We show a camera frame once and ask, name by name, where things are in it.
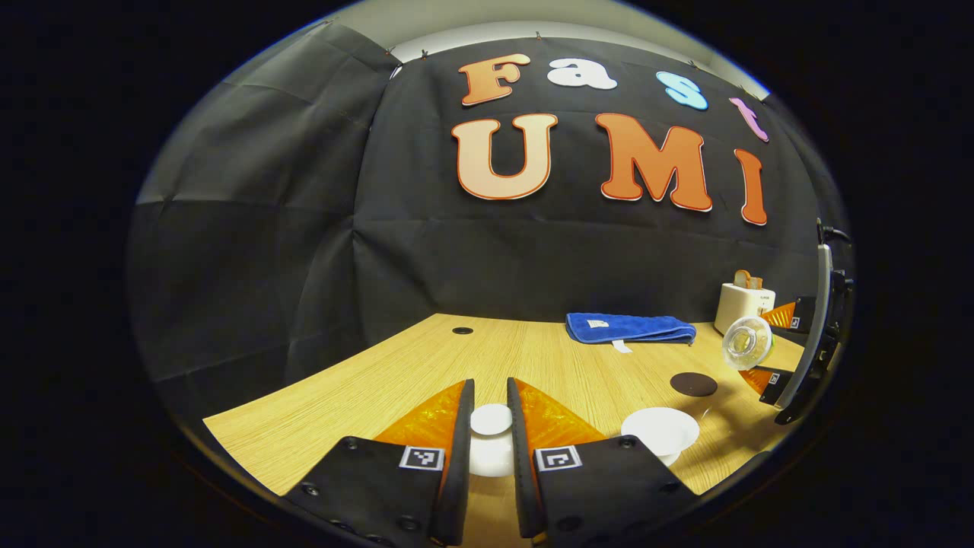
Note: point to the clear green-label water bottle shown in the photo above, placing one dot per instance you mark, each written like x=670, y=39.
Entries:
x=747, y=342

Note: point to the white teacup lid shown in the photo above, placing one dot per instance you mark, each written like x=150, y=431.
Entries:
x=491, y=453

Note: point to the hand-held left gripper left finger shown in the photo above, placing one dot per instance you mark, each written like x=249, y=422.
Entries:
x=460, y=457

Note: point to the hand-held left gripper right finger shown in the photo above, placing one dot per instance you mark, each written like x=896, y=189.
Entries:
x=521, y=472

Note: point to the brown toast slice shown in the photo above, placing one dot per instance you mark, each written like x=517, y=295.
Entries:
x=746, y=278

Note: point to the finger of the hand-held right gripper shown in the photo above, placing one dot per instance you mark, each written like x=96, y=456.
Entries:
x=799, y=316
x=776, y=380

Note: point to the round dark coaster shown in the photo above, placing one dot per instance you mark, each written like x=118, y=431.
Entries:
x=693, y=384

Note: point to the black backdrop cloth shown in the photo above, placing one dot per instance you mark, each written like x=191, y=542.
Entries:
x=456, y=251

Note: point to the white toaster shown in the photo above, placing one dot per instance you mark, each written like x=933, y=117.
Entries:
x=736, y=308

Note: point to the white saucer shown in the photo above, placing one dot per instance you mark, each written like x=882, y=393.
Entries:
x=671, y=459

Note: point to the blue towel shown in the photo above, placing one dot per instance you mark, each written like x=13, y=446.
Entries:
x=631, y=327

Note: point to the white teacup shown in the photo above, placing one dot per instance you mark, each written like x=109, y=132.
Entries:
x=658, y=428

